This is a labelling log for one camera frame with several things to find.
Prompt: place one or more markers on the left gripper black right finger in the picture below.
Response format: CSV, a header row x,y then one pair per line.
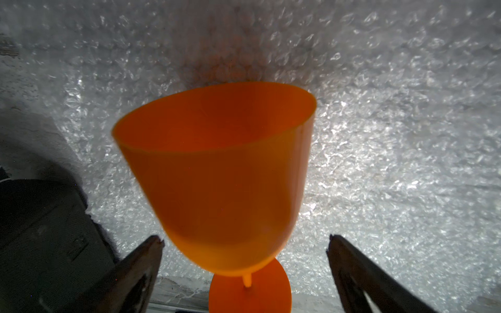
x,y
357,277

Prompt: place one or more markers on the orange glass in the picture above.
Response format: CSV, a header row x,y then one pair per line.
x,y
224,169

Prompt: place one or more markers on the black plastic case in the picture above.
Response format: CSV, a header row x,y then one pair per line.
x,y
51,250

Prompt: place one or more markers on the bubble wrap of orange glass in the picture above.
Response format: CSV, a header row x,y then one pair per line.
x,y
405,156

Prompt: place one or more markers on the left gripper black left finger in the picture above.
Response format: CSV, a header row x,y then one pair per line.
x,y
128,286

